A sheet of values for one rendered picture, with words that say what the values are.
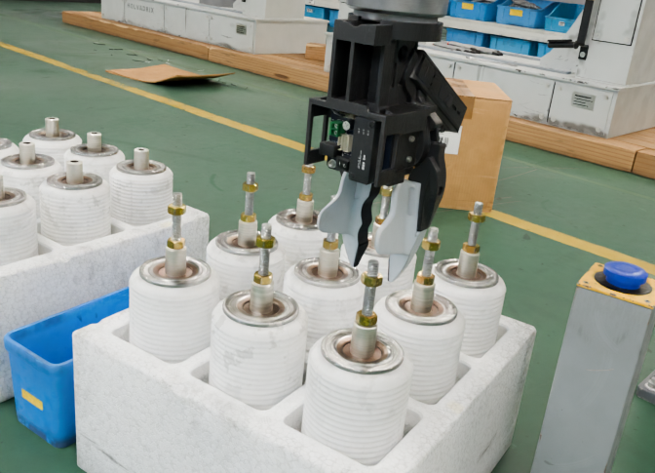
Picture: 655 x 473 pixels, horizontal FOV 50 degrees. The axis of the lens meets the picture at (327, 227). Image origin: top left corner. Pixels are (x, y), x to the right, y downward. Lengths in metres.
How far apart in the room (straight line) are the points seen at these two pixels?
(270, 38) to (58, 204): 3.01
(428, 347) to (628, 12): 2.18
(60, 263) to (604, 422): 0.68
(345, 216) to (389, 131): 0.12
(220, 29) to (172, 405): 3.49
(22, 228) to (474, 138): 1.20
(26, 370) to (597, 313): 0.64
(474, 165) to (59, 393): 1.26
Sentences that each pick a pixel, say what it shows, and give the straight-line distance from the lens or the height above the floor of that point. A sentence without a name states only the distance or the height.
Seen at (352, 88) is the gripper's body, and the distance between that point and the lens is 0.51.
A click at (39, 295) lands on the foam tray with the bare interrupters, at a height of 0.14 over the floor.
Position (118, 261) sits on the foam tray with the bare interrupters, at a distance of 1.04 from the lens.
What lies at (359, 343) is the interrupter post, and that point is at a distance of 0.63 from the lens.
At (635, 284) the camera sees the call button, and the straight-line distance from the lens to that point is 0.72.
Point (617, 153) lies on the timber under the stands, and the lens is 2.65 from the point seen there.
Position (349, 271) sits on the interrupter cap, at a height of 0.25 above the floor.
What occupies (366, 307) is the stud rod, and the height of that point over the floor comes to 0.30.
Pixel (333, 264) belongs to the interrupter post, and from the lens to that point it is 0.77.
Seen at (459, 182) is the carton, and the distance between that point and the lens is 1.86.
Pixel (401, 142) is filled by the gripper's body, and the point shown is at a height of 0.46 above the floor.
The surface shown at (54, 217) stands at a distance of 1.04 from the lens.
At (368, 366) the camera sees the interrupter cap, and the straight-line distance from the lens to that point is 0.62.
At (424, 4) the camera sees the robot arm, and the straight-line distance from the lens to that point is 0.51.
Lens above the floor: 0.58
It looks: 21 degrees down
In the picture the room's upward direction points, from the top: 6 degrees clockwise
